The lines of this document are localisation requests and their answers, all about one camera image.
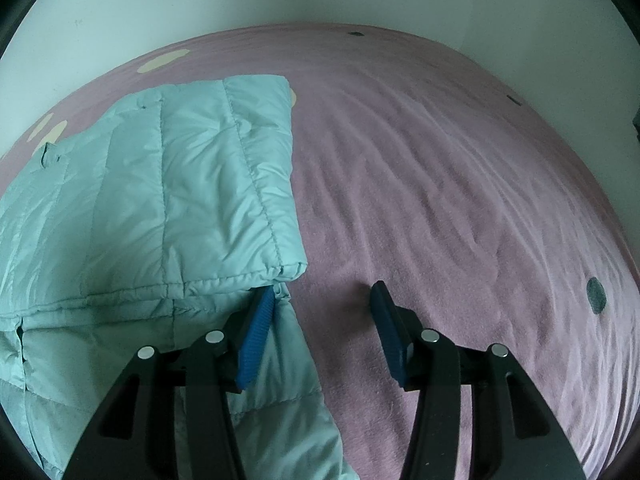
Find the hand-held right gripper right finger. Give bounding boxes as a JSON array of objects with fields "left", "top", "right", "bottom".
[{"left": 369, "top": 281, "right": 586, "bottom": 480}]

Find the pink dotted bed sheet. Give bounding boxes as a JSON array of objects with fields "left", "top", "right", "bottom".
[{"left": 0, "top": 22, "right": 640, "bottom": 480}]

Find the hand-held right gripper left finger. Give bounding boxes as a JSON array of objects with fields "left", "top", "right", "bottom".
[{"left": 62, "top": 287, "right": 278, "bottom": 480}]

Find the light green puffer jacket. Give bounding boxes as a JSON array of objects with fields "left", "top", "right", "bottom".
[{"left": 0, "top": 74, "right": 358, "bottom": 480}]

